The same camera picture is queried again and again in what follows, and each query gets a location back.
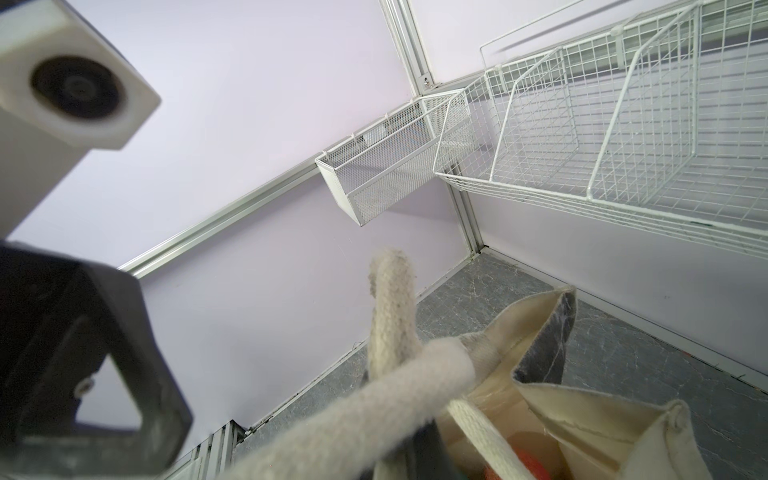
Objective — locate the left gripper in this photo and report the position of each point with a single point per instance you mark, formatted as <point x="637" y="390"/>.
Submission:
<point x="61" y="318"/>

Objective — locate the cream canvas grocery bag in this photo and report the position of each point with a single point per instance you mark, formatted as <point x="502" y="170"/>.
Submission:
<point x="501" y="406"/>

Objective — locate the small white mesh wall basket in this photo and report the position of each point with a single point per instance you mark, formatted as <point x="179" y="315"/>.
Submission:
<point x="376" y="167"/>

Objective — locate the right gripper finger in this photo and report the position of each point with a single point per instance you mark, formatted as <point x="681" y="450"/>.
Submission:
<point x="425" y="453"/>

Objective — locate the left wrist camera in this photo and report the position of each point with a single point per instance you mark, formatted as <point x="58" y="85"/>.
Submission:
<point x="65" y="91"/>

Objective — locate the long white wire wall basket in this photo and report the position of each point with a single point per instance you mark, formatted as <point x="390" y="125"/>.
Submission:
<point x="657" y="124"/>

